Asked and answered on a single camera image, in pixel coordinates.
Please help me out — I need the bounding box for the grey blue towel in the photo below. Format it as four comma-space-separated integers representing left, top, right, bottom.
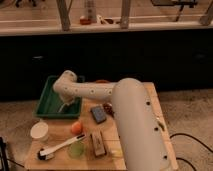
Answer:
58, 104, 69, 113

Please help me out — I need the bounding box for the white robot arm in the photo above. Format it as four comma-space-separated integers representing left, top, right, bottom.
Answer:
53, 70, 173, 171

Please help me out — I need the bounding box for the green plastic tray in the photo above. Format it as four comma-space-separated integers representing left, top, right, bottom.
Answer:
35, 75, 82, 119

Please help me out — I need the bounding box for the orange fruit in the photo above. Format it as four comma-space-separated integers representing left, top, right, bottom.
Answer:
71, 121, 83, 135

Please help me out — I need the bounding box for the blue sponge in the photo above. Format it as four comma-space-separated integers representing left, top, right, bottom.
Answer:
91, 106, 107, 124

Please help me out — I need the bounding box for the orange bowl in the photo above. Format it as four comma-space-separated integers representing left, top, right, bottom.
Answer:
95, 80, 110, 83

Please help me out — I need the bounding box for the brown grape bunch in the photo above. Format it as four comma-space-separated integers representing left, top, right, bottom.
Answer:
103, 103, 114, 116

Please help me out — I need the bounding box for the wooden block eraser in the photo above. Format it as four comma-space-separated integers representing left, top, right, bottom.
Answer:
90, 131, 106, 157

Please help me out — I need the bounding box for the wooden table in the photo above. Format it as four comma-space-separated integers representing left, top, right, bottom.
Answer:
24, 81, 179, 171

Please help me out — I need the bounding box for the green plastic cup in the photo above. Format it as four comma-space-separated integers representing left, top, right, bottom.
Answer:
68, 142, 84, 158

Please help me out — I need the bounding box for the yellow banana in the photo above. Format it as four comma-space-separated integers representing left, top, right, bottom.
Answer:
110, 149, 123, 158

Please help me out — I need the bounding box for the red bowl on shelf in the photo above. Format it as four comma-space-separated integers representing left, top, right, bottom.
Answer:
79, 16, 91, 25

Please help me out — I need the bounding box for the green chili pepper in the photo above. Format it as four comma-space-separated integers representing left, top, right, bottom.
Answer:
158, 121, 165, 131

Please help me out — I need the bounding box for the white bottle on shelf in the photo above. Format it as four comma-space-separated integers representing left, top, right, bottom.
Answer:
84, 0, 97, 23

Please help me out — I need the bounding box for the black floor cable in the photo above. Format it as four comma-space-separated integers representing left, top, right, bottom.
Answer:
169, 132, 213, 171

